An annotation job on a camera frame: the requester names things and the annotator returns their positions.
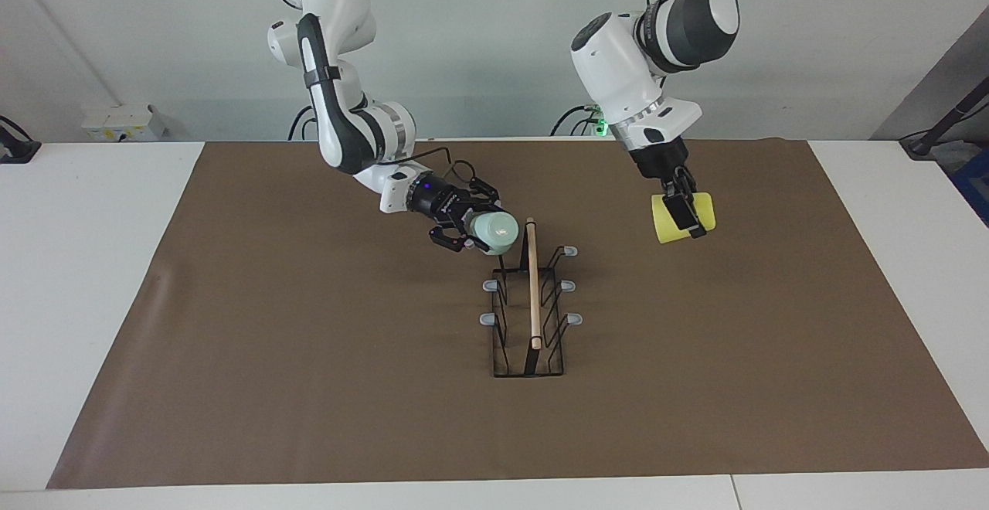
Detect black stand with pole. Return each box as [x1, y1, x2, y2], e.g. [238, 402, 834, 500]
[900, 77, 989, 159]

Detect blue box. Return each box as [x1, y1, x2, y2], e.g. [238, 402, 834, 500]
[949, 143, 989, 225]

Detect brown table mat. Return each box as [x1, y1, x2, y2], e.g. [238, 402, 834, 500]
[46, 138, 989, 490]

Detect white power strip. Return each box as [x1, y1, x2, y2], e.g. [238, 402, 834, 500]
[81, 104, 167, 142]

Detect pale green plastic cup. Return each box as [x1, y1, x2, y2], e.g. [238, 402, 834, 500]
[466, 211, 520, 256]

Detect black wire cup rack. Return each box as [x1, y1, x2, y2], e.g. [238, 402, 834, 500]
[479, 217, 583, 379]

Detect yellow plastic cup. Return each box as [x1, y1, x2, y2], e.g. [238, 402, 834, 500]
[651, 192, 717, 245]

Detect black right arm base cables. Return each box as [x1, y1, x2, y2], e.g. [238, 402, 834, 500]
[287, 104, 319, 141]

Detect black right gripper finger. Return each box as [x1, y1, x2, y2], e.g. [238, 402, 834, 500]
[429, 221, 477, 254]
[454, 177, 505, 212]

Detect black table clamp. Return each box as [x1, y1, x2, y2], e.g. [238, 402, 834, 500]
[0, 116, 41, 165]

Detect black arm base cables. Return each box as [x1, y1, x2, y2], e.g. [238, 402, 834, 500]
[287, 104, 319, 141]
[550, 104, 602, 138]

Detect black left arm base cables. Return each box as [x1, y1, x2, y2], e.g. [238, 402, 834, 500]
[550, 104, 602, 138]

